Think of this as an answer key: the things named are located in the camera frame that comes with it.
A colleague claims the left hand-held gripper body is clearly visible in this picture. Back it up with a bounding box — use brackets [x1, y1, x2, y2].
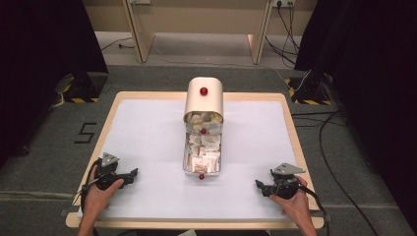
[93, 151, 128, 192]

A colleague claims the stand base, striped tape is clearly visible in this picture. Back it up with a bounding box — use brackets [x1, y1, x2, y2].
[284, 70, 334, 106]
[53, 72, 109, 104]

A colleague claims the beige wooden desk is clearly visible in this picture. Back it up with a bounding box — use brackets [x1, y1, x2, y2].
[82, 0, 319, 65]

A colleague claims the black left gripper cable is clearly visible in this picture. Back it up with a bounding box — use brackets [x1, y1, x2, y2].
[80, 159, 100, 212]

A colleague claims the white wall socket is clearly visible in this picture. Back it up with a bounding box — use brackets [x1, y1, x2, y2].
[272, 0, 296, 9]

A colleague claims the bundle of black cables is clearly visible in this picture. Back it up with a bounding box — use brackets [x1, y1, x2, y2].
[265, 2, 301, 67]

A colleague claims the long clear drawer, red knob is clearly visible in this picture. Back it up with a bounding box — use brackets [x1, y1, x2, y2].
[182, 130, 223, 181]

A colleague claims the person's left hand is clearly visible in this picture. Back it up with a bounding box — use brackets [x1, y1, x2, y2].
[83, 164, 125, 221]

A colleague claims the pile of white packets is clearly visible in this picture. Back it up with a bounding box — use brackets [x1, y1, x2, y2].
[184, 132, 221, 173]

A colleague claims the person's right hand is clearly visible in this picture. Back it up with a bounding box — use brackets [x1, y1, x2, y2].
[268, 175, 311, 220]

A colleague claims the thin black floor cable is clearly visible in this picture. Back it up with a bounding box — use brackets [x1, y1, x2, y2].
[99, 36, 136, 52]

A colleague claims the long black floor cable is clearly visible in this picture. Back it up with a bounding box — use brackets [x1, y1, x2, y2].
[318, 110, 382, 236]

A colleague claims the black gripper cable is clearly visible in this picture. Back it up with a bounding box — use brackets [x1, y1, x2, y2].
[297, 184, 330, 236]
[80, 159, 100, 212]

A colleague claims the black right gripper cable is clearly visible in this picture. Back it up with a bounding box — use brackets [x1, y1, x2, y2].
[297, 184, 330, 236]

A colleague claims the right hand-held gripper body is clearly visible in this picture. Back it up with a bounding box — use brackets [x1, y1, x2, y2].
[268, 162, 307, 201]

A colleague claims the small clear drawer, red knob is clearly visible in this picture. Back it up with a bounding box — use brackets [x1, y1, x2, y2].
[184, 111, 224, 136]

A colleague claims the black curtain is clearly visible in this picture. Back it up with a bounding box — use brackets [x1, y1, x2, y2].
[0, 0, 110, 168]
[294, 0, 417, 227]

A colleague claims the white table mat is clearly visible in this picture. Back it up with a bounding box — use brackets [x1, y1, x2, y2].
[77, 98, 299, 220]

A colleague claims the beige drawer cabinet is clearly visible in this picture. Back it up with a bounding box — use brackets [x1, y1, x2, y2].
[183, 76, 225, 125]

